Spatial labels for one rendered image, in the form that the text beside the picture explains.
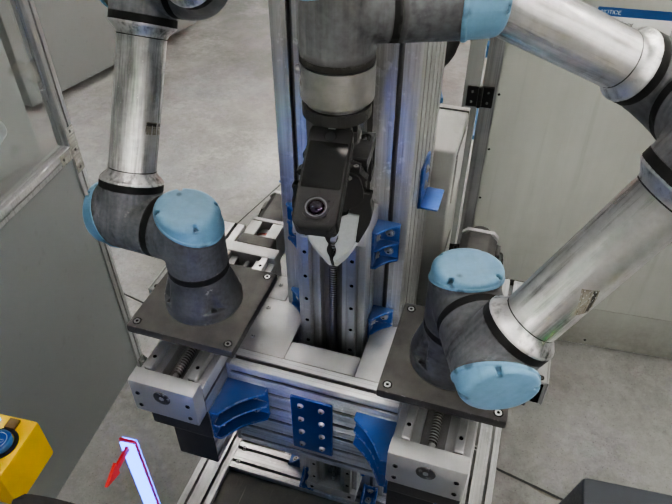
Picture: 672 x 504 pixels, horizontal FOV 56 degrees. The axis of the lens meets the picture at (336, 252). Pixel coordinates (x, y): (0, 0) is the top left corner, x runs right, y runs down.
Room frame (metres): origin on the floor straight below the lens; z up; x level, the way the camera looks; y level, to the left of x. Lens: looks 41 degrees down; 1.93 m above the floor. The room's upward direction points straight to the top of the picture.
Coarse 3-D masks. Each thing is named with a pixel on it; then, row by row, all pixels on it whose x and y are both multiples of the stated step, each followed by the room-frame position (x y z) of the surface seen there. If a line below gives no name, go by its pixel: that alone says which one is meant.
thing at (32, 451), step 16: (0, 416) 0.59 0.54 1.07; (16, 432) 0.56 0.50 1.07; (32, 432) 0.56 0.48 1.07; (16, 448) 0.53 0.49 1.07; (32, 448) 0.55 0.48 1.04; (48, 448) 0.57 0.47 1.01; (0, 464) 0.51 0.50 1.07; (16, 464) 0.52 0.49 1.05; (32, 464) 0.54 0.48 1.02; (0, 480) 0.49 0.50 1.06; (16, 480) 0.50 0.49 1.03; (32, 480) 0.52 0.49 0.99; (0, 496) 0.49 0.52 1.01; (16, 496) 0.49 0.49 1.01
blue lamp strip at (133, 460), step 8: (128, 456) 0.47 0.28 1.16; (136, 456) 0.47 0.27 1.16; (128, 464) 0.47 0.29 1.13; (136, 464) 0.47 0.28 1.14; (136, 472) 0.47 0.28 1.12; (144, 472) 0.47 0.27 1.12; (136, 480) 0.47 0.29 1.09; (144, 480) 0.47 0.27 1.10; (144, 488) 0.47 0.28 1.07; (144, 496) 0.47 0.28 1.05; (152, 496) 0.47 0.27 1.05
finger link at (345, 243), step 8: (344, 216) 0.56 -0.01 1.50; (352, 216) 0.55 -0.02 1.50; (344, 224) 0.56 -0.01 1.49; (352, 224) 0.55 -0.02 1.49; (344, 232) 0.56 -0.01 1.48; (352, 232) 0.55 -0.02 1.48; (336, 240) 0.56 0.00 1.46; (344, 240) 0.56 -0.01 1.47; (352, 240) 0.55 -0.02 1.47; (336, 248) 0.56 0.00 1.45; (344, 248) 0.56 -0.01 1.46; (352, 248) 0.56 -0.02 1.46; (336, 256) 0.56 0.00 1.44; (344, 256) 0.56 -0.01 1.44; (336, 264) 0.56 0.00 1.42
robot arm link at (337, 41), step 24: (312, 0) 0.55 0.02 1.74; (336, 0) 0.55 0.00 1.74; (360, 0) 0.55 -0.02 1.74; (384, 0) 0.55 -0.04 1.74; (312, 24) 0.55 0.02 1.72; (336, 24) 0.55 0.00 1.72; (360, 24) 0.55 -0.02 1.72; (384, 24) 0.55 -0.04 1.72; (312, 48) 0.55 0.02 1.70; (336, 48) 0.55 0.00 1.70; (360, 48) 0.55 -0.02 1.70; (336, 72) 0.55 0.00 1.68
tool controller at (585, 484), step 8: (584, 480) 0.38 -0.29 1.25; (592, 480) 0.38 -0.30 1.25; (576, 488) 0.38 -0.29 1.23; (584, 488) 0.37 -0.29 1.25; (592, 488) 0.37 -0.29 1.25; (600, 488) 0.37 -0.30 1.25; (608, 488) 0.37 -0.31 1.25; (616, 488) 0.37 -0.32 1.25; (624, 488) 0.37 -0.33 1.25; (632, 488) 0.37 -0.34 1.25; (568, 496) 0.39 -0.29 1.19; (576, 496) 0.38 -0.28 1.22; (584, 496) 0.36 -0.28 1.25; (592, 496) 0.36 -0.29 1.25; (600, 496) 0.36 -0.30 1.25; (608, 496) 0.36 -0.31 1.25; (616, 496) 0.36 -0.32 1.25; (624, 496) 0.36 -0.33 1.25; (632, 496) 0.36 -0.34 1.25; (640, 496) 0.36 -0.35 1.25; (648, 496) 0.36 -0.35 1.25; (656, 496) 0.36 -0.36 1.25; (664, 496) 0.36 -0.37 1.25
